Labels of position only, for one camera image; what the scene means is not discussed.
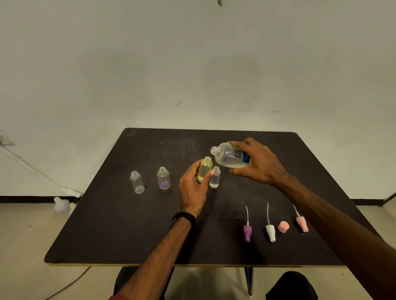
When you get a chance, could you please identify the large clear plastic bottle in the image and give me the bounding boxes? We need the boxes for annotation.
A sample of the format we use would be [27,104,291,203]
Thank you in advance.
[210,142,250,169]

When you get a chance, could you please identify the black wristband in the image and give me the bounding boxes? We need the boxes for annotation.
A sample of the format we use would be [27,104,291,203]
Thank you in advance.
[172,211,196,228]

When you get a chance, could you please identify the black table leg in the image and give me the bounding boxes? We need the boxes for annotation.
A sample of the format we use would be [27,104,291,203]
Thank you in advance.
[244,267,254,297]

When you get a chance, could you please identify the person's left hand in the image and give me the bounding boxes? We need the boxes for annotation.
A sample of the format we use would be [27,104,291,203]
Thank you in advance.
[179,159,215,218]

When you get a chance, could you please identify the person's right forearm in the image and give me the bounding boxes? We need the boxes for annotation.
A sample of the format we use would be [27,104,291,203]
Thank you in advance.
[275,176,396,300]

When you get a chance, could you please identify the white plastic floor object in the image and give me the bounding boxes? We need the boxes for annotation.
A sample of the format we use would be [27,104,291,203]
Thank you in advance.
[54,197,76,214]

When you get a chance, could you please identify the small purple-tinted bottle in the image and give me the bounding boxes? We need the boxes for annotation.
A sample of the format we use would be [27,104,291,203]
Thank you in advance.
[157,166,171,190]

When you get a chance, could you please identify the white power cable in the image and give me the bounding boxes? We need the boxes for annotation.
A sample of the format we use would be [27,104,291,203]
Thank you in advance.
[0,145,67,192]

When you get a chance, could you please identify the grey floor cable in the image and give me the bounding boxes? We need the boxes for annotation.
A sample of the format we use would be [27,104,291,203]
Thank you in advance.
[45,266,91,300]

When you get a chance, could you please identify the purple spray cap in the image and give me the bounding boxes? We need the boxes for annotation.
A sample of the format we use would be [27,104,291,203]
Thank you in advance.
[243,206,252,243]

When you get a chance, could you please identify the white spray cap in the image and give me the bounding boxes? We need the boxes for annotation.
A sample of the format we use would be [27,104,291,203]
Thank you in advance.
[265,203,276,243]

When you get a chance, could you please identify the person's left forearm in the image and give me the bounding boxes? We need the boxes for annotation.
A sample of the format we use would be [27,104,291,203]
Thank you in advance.
[119,218,191,300]

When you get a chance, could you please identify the person's right leg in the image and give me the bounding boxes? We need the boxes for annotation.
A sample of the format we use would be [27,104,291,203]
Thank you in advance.
[265,271,318,300]

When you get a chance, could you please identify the small clear bottle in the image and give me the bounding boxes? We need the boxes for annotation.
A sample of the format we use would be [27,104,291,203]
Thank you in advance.
[209,166,221,189]
[130,171,145,195]

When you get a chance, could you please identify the pink spray cap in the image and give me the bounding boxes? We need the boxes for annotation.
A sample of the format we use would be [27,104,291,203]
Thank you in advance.
[292,204,309,233]

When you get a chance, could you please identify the person's right hand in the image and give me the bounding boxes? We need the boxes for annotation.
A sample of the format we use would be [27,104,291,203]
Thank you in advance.
[227,137,291,186]

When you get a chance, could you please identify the small yellow bottle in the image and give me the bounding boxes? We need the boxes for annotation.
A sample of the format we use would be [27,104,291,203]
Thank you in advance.
[197,156,213,183]

